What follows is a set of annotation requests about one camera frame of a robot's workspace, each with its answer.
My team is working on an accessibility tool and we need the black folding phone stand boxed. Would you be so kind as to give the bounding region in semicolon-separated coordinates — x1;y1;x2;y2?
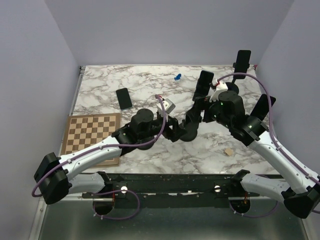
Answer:
191;87;207;102

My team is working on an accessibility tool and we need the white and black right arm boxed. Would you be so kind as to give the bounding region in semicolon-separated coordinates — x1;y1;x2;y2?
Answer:
180;90;320;219

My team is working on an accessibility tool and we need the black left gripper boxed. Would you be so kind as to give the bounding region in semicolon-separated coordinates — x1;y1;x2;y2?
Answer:
139;112;188;143

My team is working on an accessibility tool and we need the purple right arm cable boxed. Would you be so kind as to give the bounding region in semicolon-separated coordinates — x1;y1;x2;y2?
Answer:
216;72;320;218

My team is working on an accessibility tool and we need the teal smartphone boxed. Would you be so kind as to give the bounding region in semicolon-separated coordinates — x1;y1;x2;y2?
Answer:
115;88;133;111

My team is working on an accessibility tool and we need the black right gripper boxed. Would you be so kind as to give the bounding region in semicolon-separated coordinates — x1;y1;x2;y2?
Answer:
186;95;233;129

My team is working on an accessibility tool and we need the black smartphone on tall stand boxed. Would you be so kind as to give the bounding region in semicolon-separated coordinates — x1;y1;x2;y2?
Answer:
232;50;251;73

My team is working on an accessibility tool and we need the black smartphone on silver stand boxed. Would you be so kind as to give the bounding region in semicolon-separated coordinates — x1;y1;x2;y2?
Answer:
250;94;269;121

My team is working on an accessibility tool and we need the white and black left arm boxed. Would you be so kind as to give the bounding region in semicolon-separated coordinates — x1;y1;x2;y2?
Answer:
31;108;187;205

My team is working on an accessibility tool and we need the blue plastic piece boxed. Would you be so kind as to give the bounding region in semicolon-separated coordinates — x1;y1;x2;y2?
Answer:
174;73;182;81

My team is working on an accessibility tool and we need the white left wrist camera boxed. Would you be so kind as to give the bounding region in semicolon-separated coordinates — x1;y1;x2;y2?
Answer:
156;99;176;117

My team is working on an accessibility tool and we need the black mounting rail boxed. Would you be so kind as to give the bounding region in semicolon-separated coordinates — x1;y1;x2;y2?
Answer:
49;172;293;210

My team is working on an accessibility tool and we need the wooden chessboard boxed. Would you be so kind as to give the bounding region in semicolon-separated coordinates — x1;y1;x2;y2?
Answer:
60;113;121;155

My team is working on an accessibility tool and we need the small wooden block right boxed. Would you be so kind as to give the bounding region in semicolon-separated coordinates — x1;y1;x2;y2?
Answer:
224;148;234;156

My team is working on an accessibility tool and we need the tall black round phone stand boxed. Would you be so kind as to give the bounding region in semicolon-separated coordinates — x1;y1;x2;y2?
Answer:
226;75;239;94

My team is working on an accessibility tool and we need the blue-edged smartphone on folding stand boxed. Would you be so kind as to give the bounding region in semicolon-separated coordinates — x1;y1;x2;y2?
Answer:
194;70;214;97

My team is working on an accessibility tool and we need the black round-base phone stand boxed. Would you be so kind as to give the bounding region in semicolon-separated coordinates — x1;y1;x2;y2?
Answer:
137;142;154;151

